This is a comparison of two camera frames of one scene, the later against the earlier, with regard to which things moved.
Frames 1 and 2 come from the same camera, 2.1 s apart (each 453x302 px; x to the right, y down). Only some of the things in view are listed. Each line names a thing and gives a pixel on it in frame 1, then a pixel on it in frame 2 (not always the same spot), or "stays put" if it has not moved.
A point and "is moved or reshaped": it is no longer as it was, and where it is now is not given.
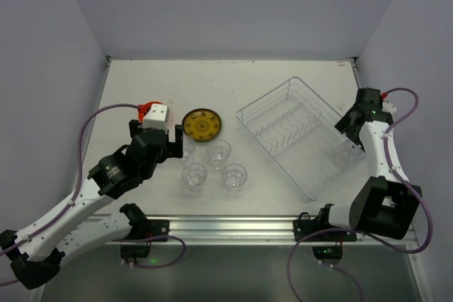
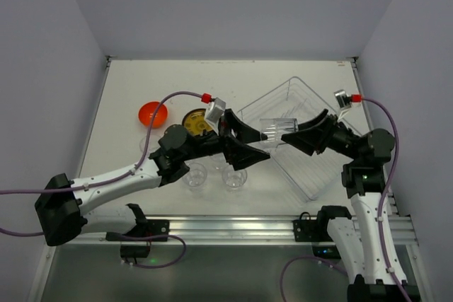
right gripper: x=349 y=122 -> x=330 y=132
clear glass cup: x=194 y=175 stays put
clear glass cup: x=234 y=175 stays put
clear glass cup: x=351 y=154 is moved or reshaped
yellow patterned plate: x=202 y=124 stays put
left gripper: x=156 y=134 -> x=224 y=138
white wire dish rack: x=296 y=128 stays put
